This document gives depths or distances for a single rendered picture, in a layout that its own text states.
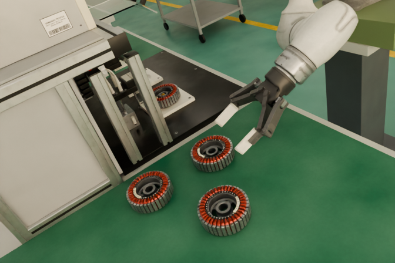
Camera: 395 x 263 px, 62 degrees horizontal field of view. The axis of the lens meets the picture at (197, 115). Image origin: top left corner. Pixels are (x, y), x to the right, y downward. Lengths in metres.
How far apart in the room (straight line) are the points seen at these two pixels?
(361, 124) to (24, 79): 1.32
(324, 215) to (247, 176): 0.20
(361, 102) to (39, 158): 1.23
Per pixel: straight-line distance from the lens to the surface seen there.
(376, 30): 1.26
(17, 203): 0.90
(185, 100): 1.09
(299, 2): 0.98
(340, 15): 0.84
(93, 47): 0.77
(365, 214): 0.73
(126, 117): 1.05
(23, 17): 0.88
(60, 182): 0.89
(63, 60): 0.76
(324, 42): 0.82
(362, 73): 1.47
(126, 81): 1.02
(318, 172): 0.80
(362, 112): 1.57
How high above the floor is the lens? 1.33
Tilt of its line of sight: 33 degrees down
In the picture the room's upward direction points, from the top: 18 degrees counter-clockwise
